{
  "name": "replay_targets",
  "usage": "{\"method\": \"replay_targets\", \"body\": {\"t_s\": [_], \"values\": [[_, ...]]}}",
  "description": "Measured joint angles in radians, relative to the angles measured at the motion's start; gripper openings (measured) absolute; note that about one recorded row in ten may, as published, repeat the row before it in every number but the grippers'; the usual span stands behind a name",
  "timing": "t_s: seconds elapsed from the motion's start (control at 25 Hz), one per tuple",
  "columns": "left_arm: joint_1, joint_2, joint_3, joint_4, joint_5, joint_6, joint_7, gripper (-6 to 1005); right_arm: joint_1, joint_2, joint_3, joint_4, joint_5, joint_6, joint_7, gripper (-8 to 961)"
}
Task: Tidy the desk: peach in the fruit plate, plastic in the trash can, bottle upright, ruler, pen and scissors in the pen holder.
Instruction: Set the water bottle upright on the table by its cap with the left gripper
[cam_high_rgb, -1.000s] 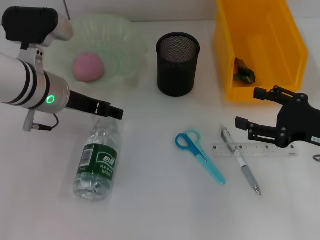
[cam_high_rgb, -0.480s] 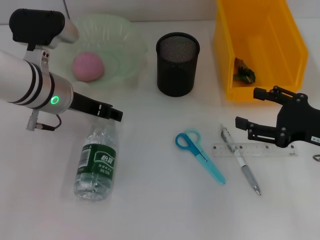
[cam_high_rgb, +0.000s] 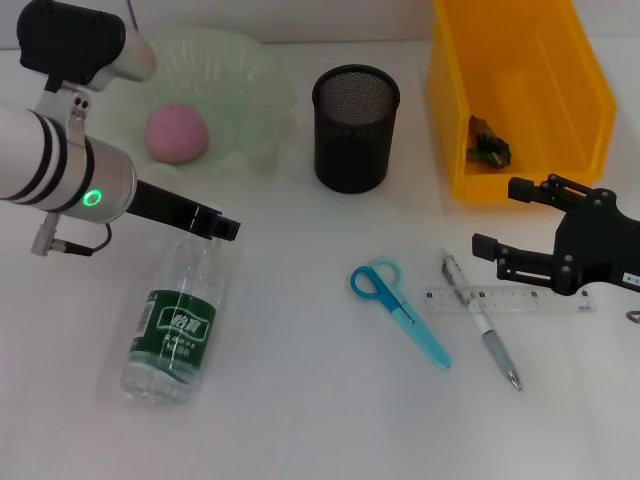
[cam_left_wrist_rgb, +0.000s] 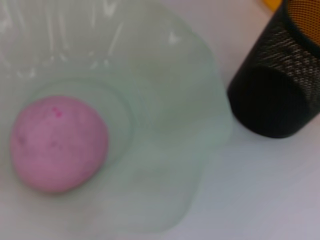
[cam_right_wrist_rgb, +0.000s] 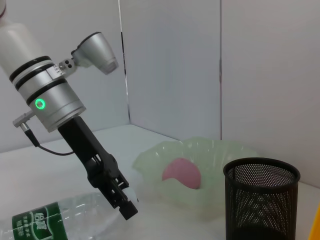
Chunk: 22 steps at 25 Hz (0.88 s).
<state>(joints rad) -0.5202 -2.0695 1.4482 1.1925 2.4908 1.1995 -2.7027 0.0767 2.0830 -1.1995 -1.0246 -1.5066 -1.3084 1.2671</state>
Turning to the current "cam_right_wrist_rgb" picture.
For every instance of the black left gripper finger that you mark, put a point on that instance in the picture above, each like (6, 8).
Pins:
(122, 181)
(128, 210)

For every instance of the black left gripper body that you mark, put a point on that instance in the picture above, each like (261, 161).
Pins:
(85, 147)

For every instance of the pink peach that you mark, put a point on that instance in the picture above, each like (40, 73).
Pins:
(181, 172)

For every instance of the clear green-label water bottle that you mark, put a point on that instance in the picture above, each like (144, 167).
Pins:
(50, 220)

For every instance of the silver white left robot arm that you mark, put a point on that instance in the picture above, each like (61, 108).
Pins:
(37, 80)

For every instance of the translucent green fruit plate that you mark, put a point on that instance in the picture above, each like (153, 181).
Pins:
(200, 155)

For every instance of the black mesh pen holder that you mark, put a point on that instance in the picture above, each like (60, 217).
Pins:
(260, 205)

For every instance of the yellow plastic bin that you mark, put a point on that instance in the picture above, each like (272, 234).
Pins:
(315, 225)

